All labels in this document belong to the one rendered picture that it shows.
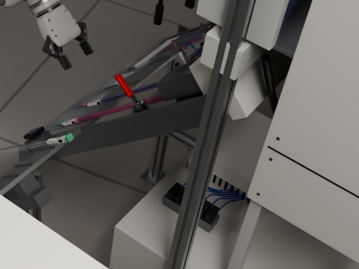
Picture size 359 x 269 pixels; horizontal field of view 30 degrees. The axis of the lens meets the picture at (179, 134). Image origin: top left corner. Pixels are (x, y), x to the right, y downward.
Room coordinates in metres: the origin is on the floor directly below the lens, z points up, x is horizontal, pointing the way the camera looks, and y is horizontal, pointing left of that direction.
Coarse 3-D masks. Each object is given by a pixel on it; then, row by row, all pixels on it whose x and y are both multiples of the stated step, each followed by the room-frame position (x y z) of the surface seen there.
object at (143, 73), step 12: (168, 60) 1.61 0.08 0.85; (132, 72) 1.65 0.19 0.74; (144, 72) 1.58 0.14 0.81; (156, 72) 1.54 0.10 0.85; (132, 84) 1.48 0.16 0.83; (108, 96) 1.47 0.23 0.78; (84, 108) 1.43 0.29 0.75; (96, 108) 1.38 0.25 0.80; (108, 108) 1.34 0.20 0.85; (96, 120) 1.29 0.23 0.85; (60, 132) 1.29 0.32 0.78
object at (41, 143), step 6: (66, 138) 0.99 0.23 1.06; (72, 138) 1.00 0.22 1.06; (24, 144) 1.06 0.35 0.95; (30, 144) 1.04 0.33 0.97; (36, 144) 1.03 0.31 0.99; (42, 144) 1.02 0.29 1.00; (0, 150) 1.08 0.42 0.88; (6, 150) 1.07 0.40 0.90; (12, 150) 1.06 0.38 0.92; (18, 150) 1.05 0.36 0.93; (24, 150) 1.04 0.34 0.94
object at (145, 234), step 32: (224, 128) 1.61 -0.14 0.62; (256, 128) 1.64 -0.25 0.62; (224, 160) 1.47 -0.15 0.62; (256, 160) 1.50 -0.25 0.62; (160, 192) 1.28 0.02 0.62; (128, 224) 1.14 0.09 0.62; (160, 224) 1.17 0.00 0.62; (224, 224) 1.21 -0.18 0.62; (288, 224) 1.26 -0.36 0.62; (128, 256) 1.10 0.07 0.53; (160, 256) 1.06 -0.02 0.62; (192, 256) 1.08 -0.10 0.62; (224, 256) 1.10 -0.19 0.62; (256, 256) 1.13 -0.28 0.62; (288, 256) 1.15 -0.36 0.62; (320, 256) 1.17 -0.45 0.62
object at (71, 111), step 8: (160, 40) 1.85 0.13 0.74; (152, 48) 1.81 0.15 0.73; (144, 56) 1.76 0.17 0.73; (128, 64) 1.69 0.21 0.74; (120, 72) 1.65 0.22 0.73; (128, 72) 1.67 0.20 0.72; (112, 80) 1.60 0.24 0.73; (96, 88) 1.54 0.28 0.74; (88, 96) 1.50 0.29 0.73; (96, 96) 1.52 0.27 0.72; (80, 104) 1.47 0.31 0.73; (64, 112) 1.41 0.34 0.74; (72, 112) 1.43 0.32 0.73; (56, 120) 1.37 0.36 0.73; (64, 120) 1.39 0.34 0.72; (48, 128) 1.34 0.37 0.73
